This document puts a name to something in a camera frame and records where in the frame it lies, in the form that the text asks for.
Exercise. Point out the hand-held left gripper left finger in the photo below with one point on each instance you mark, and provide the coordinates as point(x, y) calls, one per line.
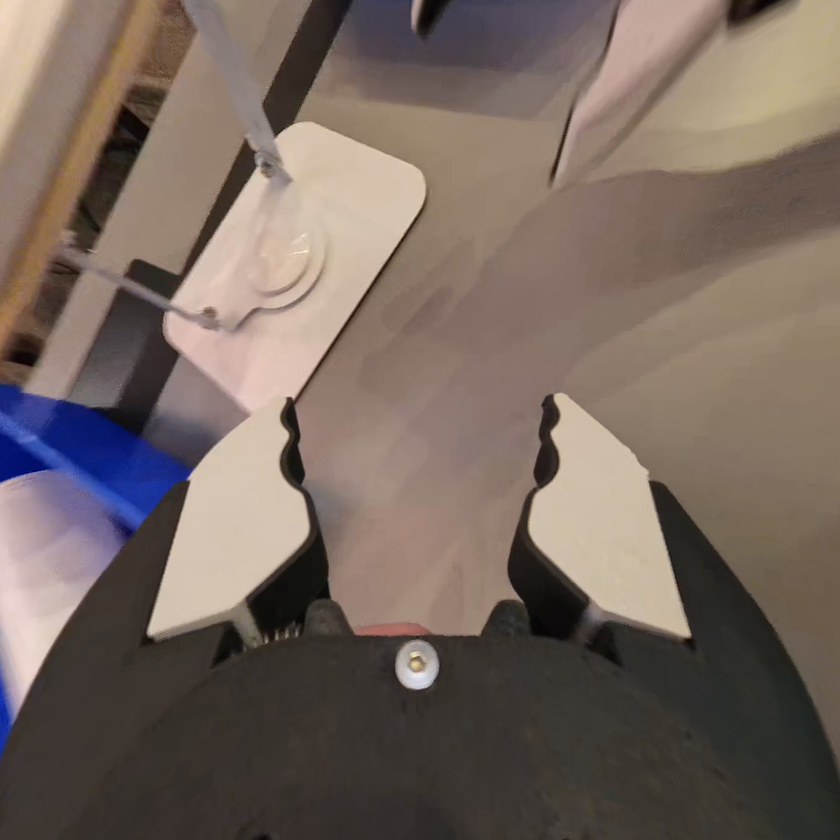
point(230, 538)

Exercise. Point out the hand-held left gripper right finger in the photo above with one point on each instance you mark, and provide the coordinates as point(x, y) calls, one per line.
point(604, 532)

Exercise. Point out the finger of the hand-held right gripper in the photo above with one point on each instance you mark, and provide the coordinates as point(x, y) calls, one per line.
point(427, 13)
point(637, 79)

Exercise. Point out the blue plastic bin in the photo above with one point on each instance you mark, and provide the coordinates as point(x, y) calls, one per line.
point(92, 453)

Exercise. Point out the white bottle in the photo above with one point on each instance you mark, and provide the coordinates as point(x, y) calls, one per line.
point(46, 578)

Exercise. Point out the clear round stand foot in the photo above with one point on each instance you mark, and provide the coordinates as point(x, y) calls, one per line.
point(276, 263)

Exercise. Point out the wooden display board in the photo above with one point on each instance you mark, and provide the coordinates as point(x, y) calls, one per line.
point(66, 145)

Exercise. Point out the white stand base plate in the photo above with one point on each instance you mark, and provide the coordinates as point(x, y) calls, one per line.
point(341, 250)

